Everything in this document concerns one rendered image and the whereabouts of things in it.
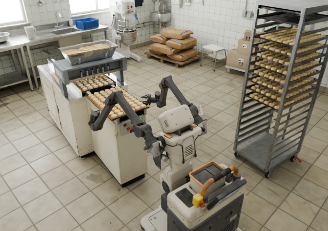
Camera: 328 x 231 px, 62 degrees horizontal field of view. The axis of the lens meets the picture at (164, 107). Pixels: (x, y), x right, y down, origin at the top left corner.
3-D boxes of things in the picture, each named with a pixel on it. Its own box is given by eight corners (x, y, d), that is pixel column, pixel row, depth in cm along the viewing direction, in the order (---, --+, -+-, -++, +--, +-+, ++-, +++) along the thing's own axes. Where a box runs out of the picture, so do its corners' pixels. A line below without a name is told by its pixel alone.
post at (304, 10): (266, 172, 296) (305, 8, 213) (263, 171, 298) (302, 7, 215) (267, 171, 298) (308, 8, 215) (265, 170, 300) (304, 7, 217)
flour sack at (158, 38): (161, 45, 622) (161, 38, 614) (149, 41, 648) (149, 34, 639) (182, 39, 666) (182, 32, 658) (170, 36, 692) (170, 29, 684)
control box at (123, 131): (120, 134, 258) (119, 122, 251) (141, 126, 270) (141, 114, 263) (122, 136, 255) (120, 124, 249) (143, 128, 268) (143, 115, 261)
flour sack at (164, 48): (149, 50, 641) (149, 42, 632) (161, 46, 668) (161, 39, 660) (173, 56, 599) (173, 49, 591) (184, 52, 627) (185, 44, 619)
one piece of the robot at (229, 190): (236, 192, 190) (253, 178, 174) (199, 218, 172) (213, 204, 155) (226, 178, 195) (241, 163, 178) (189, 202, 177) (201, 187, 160)
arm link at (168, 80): (159, 74, 227) (170, 70, 230) (158, 84, 239) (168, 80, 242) (188, 115, 208) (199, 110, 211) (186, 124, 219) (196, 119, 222)
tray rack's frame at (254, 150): (265, 179, 299) (307, 8, 212) (231, 155, 336) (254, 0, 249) (299, 157, 331) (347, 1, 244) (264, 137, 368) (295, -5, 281)
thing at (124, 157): (94, 156, 339) (84, 91, 295) (119, 146, 356) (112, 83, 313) (121, 191, 289) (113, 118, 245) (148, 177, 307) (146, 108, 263)
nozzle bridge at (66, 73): (58, 90, 311) (52, 61, 294) (115, 75, 348) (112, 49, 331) (68, 101, 287) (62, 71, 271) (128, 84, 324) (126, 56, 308)
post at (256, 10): (235, 151, 329) (258, 1, 246) (233, 150, 331) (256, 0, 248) (236, 150, 330) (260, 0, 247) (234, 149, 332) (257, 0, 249)
